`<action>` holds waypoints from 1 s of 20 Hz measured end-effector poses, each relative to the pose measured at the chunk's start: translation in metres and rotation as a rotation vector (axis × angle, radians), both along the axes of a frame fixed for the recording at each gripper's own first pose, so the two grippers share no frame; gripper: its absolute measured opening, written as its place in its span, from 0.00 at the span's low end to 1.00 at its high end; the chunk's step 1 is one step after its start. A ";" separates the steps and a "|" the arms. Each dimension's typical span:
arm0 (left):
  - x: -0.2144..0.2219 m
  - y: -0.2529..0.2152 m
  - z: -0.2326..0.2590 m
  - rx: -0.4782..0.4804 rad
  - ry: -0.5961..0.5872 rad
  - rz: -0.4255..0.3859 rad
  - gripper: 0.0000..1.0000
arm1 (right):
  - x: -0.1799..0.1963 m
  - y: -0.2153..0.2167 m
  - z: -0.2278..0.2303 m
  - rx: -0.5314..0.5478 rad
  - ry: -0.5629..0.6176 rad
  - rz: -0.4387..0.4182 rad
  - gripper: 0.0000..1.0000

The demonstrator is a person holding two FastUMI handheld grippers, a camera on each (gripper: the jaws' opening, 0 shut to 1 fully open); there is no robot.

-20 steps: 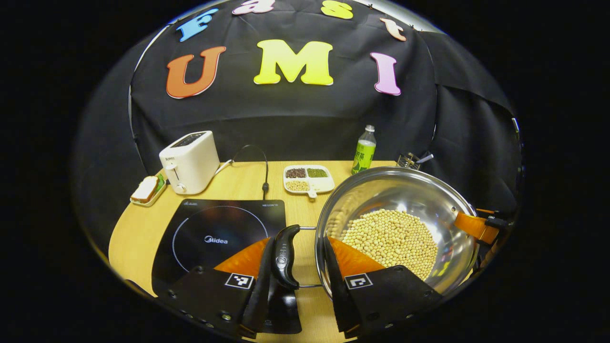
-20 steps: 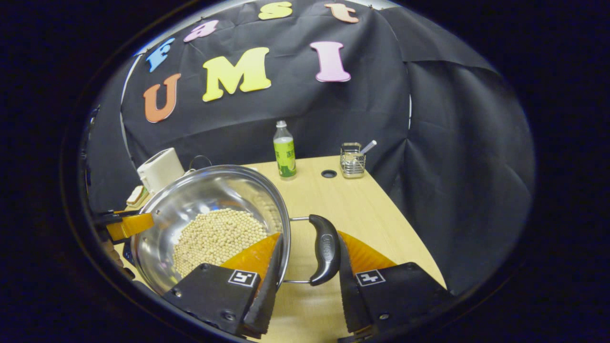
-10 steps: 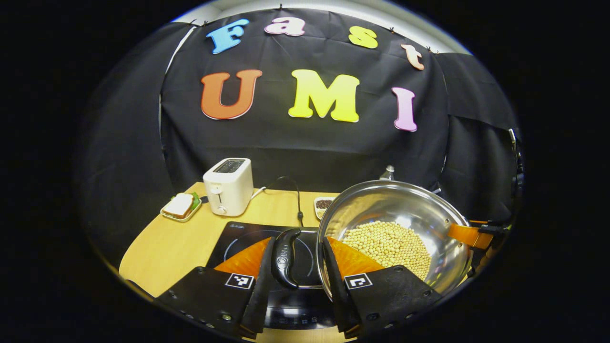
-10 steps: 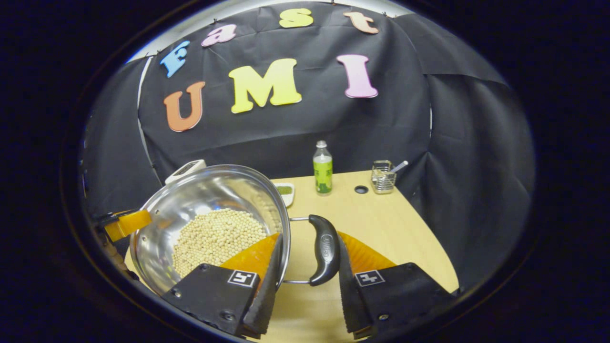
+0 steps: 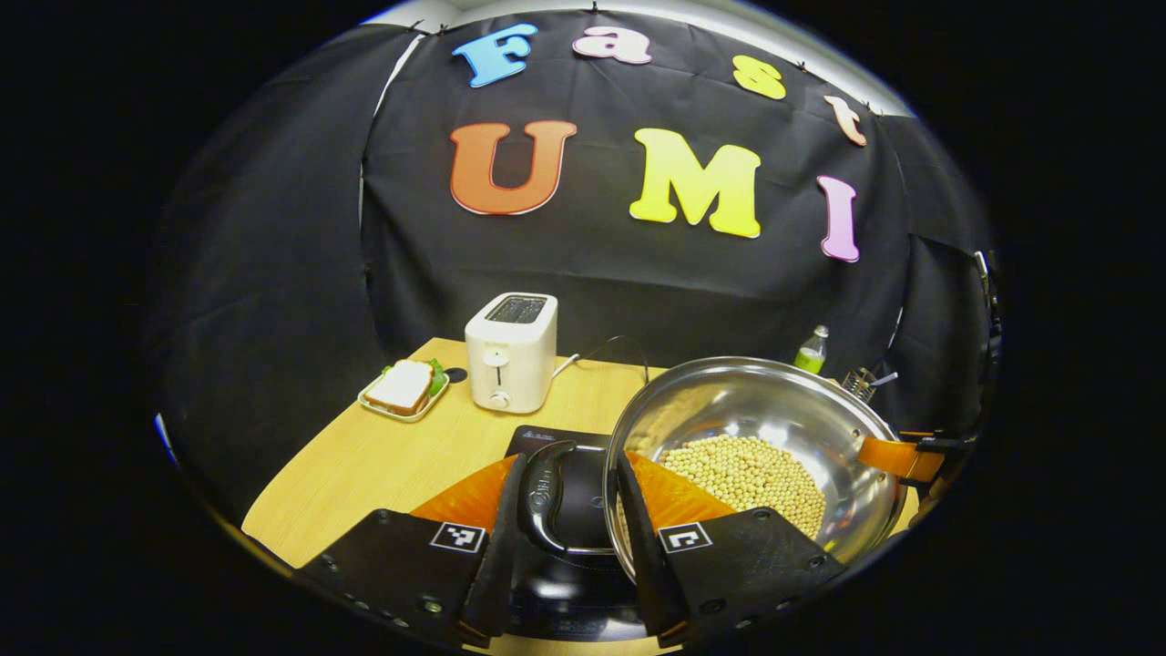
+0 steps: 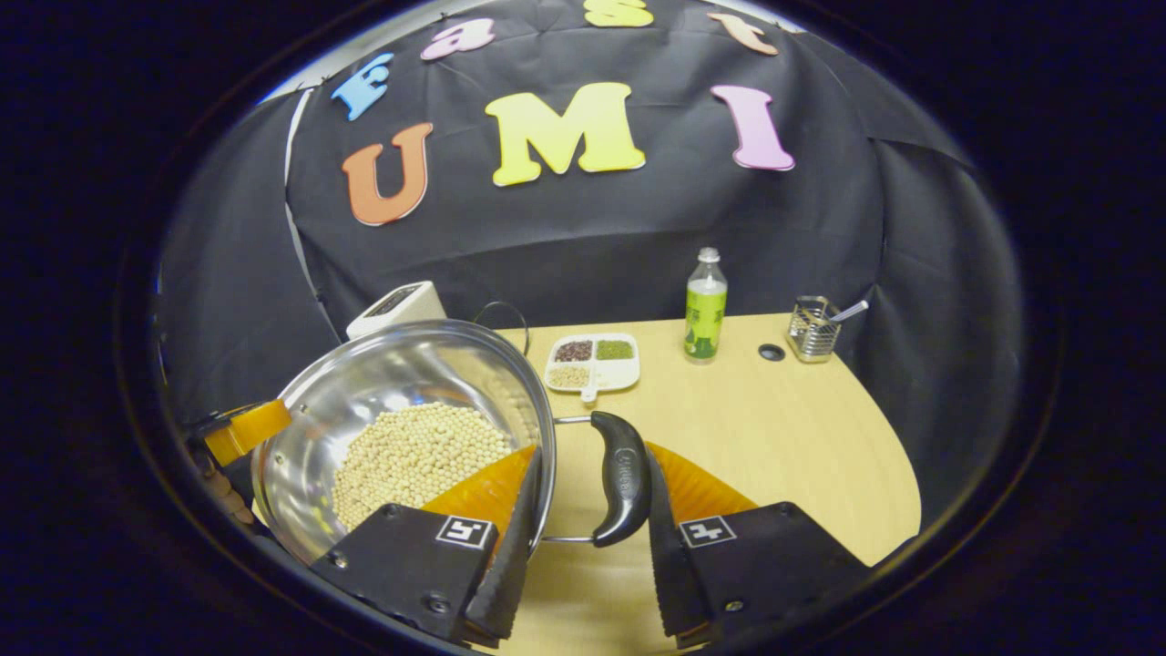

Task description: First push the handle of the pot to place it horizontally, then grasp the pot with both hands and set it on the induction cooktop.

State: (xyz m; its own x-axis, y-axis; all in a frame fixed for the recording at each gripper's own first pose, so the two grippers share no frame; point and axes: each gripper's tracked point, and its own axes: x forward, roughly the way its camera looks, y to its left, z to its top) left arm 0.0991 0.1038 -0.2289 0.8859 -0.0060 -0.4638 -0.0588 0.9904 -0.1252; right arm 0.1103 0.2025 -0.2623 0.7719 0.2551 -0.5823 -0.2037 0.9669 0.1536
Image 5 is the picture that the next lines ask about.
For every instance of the pile of soybeans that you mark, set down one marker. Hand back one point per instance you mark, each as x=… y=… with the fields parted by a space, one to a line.
x=747 y=474

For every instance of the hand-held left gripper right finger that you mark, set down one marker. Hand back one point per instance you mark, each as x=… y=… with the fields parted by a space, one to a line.
x=651 y=565

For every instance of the small rectangular plate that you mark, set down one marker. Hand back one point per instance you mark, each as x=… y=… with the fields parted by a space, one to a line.
x=392 y=413

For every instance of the sandwich with lettuce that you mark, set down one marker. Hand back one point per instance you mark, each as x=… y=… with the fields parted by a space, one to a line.
x=401 y=387

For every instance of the stainless steel pot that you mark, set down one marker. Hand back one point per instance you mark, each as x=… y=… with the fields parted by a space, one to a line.
x=756 y=401

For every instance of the black table grommet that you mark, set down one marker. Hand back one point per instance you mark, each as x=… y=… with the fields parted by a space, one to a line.
x=456 y=374

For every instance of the black backdrop cloth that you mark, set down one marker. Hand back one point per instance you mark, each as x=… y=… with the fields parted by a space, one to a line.
x=592 y=273

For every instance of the black induction cooktop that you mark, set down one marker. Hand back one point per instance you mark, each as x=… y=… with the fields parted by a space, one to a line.
x=583 y=592

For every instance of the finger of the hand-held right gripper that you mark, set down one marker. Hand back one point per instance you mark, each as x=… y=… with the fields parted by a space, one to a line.
x=897 y=458

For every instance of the white toaster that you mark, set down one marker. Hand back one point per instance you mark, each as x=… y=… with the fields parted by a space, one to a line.
x=510 y=364

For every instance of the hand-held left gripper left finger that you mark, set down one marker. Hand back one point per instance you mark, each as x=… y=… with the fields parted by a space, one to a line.
x=496 y=574

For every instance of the green drink bottle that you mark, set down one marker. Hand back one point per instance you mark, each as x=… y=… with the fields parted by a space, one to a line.
x=811 y=357

